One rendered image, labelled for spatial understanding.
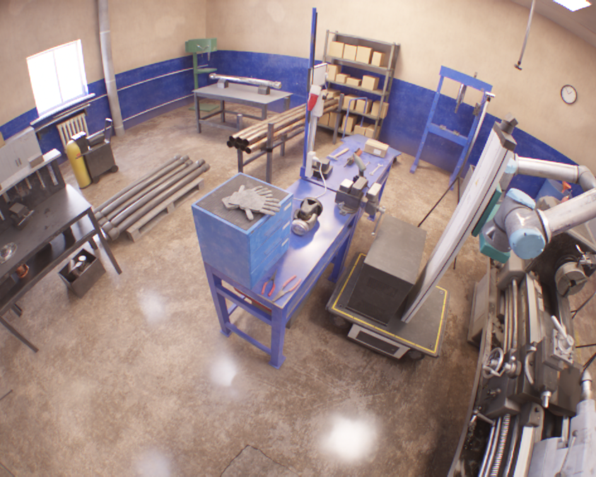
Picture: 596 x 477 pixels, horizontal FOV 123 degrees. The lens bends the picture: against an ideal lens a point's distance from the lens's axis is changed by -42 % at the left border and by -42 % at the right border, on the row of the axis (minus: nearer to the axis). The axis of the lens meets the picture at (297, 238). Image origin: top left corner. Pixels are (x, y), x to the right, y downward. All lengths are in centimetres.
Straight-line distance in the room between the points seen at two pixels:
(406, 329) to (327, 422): 89
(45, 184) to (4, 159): 253
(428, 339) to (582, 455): 140
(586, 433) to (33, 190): 406
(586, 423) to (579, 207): 101
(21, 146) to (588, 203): 604
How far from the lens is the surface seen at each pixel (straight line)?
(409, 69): 520
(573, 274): 228
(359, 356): 228
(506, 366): 170
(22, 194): 290
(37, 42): 578
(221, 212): 124
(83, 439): 246
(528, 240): 120
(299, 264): 154
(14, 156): 538
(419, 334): 217
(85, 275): 289
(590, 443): 165
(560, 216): 126
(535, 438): 181
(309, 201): 176
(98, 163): 459
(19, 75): 570
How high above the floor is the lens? 202
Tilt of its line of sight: 44 degrees down
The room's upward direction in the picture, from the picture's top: 7 degrees clockwise
